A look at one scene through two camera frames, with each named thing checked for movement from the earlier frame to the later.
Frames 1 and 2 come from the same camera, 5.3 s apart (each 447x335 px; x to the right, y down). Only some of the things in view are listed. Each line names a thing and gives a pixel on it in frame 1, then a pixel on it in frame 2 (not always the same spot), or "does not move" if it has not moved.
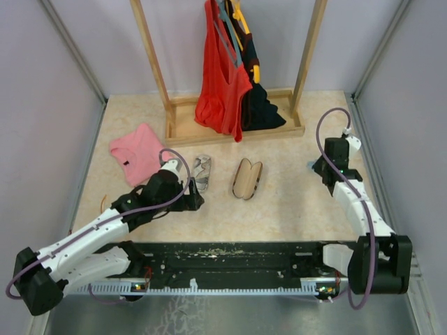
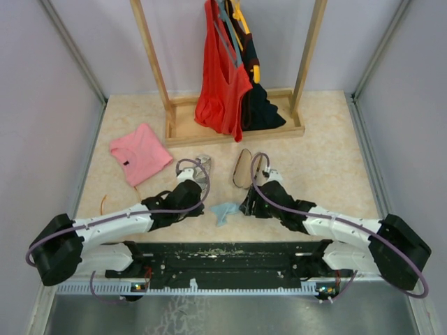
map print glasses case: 202,168 does not move
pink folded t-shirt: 137,154 does not move
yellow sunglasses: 101,205 does not move
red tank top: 225,84 does not move
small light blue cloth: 309,165 to 221,209
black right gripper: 317,165 to 247,206
